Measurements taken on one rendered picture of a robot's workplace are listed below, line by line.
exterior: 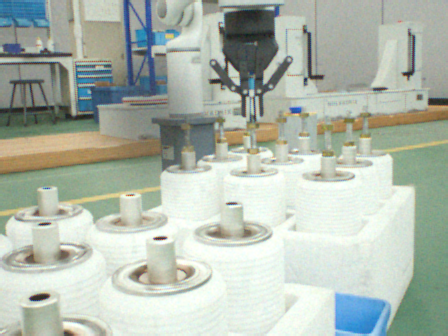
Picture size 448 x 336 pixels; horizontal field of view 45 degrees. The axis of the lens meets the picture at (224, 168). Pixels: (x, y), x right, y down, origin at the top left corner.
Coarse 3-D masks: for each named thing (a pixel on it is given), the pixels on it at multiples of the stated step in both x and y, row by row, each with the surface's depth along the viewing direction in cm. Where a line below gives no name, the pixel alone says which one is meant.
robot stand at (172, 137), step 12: (156, 120) 144; (168, 120) 139; (180, 120) 136; (192, 120) 138; (204, 120) 140; (168, 132) 142; (180, 132) 139; (192, 132) 139; (204, 132) 141; (168, 144) 143; (180, 144) 139; (192, 144) 140; (204, 144) 142; (168, 156) 143; (180, 156) 140
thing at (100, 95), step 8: (96, 88) 548; (104, 88) 534; (112, 88) 525; (120, 88) 531; (128, 88) 536; (136, 88) 542; (144, 88) 548; (96, 96) 553; (104, 96) 538; (112, 96) 528; (120, 96) 533; (128, 96) 539; (136, 96) 545; (96, 104) 556; (104, 104) 542; (96, 112) 559; (96, 120) 562
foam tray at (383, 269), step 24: (408, 192) 98; (216, 216) 86; (288, 216) 87; (384, 216) 82; (408, 216) 97; (288, 240) 74; (312, 240) 72; (336, 240) 71; (360, 240) 71; (384, 240) 77; (408, 240) 98; (288, 264) 74; (312, 264) 73; (336, 264) 71; (360, 264) 70; (384, 264) 78; (408, 264) 99; (336, 288) 72; (360, 288) 70; (384, 288) 79
